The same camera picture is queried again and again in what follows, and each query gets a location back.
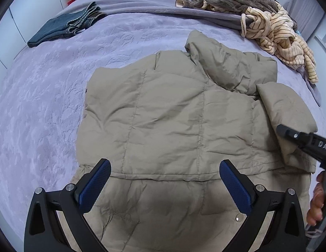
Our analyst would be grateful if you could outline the folded dark blue jeans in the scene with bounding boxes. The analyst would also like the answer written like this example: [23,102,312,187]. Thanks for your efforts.
[28,1,107,48]

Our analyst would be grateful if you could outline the cream striped garment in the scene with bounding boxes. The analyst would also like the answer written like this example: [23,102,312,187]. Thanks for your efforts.
[240,3,318,84]

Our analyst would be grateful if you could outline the purple embossed blanket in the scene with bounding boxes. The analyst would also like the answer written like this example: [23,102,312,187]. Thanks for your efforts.
[0,13,322,242]

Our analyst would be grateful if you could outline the khaki puffer jacket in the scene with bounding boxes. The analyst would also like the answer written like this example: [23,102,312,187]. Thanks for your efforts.
[70,30,318,252]

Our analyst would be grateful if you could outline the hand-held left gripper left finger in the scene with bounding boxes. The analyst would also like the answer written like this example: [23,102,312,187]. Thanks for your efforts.
[24,158,112,252]

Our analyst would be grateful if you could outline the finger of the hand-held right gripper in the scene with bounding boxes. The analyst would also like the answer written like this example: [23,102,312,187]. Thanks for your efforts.
[276,123,326,170]

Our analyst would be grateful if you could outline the brown striped garment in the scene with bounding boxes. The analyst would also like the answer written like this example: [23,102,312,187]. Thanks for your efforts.
[175,0,284,16]

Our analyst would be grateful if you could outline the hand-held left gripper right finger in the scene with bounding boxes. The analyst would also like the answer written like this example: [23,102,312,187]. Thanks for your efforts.
[219,159,307,252]

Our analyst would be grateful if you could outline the person's right hand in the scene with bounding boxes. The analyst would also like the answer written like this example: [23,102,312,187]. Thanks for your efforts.
[306,170,326,226]

